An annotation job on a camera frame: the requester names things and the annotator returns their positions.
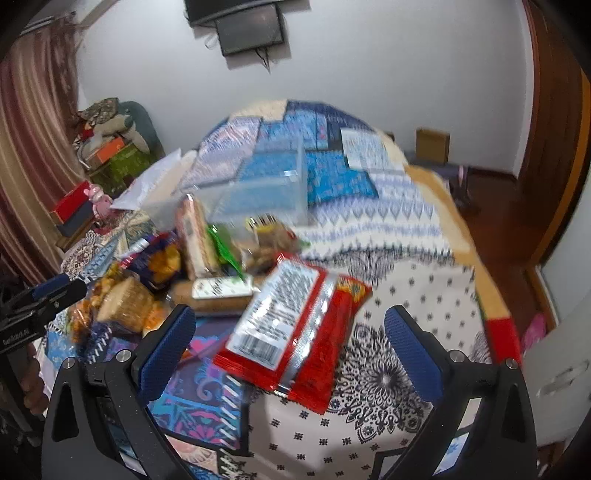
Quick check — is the round cracker sleeve pack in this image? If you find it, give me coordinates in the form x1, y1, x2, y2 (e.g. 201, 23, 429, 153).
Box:
175, 194, 221, 280

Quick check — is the green jelly cup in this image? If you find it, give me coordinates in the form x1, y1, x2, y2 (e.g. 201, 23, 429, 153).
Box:
207, 224, 245, 279

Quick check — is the blue chips bag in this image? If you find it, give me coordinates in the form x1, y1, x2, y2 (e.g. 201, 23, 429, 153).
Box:
120, 231, 183, 293

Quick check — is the red box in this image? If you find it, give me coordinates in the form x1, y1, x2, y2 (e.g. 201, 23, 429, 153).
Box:
50, 180, 90, 225

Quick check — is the grey stuffed cushion pile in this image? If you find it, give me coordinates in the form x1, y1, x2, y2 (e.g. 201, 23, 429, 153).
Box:
73, 97, 164, 157

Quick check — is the wall-mounted black monitor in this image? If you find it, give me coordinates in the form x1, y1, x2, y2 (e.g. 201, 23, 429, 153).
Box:
184, 0, 283, 57

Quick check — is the green patterned box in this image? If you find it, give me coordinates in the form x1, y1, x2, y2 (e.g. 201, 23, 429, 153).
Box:
89, 143, 155, 198

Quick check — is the pink plush toy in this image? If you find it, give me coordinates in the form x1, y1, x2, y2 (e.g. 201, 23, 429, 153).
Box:
86, 184, 113, 220

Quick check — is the brown cardboard box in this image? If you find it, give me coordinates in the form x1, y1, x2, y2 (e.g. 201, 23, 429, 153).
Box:
415, 128, 451, 164

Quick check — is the white pillow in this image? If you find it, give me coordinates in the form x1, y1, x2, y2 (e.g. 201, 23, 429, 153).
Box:
110, 148, 182, 211

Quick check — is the red snack bag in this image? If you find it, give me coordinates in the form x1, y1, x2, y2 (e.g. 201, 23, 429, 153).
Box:
213, 253, 373, 415

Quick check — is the striped pink curtain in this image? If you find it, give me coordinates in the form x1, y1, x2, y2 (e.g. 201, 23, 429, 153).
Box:
1, 17, 83, 284

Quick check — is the patchwork patterned bedspread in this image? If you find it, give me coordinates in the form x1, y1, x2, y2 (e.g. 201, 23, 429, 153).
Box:
48, 101, 521, 479

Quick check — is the person's left hand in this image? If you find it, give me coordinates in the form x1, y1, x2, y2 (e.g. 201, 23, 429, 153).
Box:
21, 343, 49, 415

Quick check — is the golden cupcake snack pack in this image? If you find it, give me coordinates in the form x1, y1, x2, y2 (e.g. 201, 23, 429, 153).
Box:
96, 277, 154, 333

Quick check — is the clear bag of nuts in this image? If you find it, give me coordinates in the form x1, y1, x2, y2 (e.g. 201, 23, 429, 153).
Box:
231, 215, 305, 275

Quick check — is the clear plastic storage bin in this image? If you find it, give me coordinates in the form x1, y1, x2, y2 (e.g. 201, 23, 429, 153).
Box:
140, 138, 308, 231

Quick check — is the orange box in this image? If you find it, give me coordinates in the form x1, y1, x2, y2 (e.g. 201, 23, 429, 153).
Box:
85, 137, 125, 170

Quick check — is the pink slipper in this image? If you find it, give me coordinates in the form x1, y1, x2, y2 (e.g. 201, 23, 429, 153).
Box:
521, 313, 547, 353

